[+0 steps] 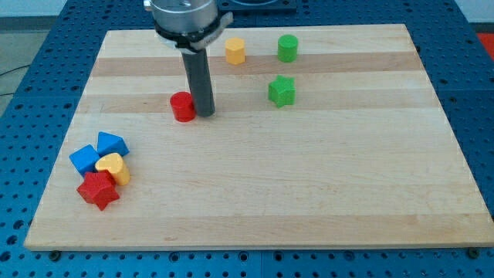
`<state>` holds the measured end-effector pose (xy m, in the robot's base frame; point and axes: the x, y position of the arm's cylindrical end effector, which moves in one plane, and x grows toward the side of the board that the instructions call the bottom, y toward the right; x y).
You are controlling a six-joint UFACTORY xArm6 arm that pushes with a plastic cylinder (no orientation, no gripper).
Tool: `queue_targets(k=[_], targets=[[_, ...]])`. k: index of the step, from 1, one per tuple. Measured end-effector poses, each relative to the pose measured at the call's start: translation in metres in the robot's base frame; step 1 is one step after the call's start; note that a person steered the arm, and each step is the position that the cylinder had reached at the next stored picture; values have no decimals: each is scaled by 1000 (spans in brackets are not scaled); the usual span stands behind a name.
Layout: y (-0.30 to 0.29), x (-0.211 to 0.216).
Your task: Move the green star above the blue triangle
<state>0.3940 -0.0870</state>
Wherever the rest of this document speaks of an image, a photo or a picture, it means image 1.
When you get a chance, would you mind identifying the silver round tool flange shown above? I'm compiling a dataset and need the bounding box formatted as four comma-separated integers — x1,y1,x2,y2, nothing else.
144,0,233,54

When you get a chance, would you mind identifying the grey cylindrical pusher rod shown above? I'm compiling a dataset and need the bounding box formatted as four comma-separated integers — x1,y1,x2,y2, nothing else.
181,49,215,117

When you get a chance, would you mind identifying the green star block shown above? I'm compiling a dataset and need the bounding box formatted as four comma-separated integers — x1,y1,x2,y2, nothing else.
268,75,296,108

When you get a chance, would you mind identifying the blue triangle block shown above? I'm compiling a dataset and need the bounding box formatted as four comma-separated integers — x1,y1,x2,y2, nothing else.
96,131,130,157

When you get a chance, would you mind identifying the red star block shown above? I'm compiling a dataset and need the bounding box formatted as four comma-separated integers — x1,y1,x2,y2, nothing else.
77,170,120,211

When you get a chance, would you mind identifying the yellow hexagon block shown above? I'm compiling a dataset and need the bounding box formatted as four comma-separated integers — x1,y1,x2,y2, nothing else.
225,38,245,65

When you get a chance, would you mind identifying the red cylinder block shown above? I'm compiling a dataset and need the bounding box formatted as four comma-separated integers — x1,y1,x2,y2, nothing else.
170,91,196,122

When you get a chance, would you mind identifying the green cylinder block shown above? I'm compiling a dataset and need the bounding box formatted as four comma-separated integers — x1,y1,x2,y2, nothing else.
277,34,299,63

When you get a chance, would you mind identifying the yellow heart block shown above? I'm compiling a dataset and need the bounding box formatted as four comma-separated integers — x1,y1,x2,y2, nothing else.
95,153,130,186

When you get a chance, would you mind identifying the wooden board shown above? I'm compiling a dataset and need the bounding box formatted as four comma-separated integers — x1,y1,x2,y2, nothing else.
25,24,493,251

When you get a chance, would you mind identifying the blue cube block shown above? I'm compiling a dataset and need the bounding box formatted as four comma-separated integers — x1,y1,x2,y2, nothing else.
69,144,100,177

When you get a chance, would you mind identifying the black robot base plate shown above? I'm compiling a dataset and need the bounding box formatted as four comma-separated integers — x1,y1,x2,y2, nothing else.
217,0,297,12

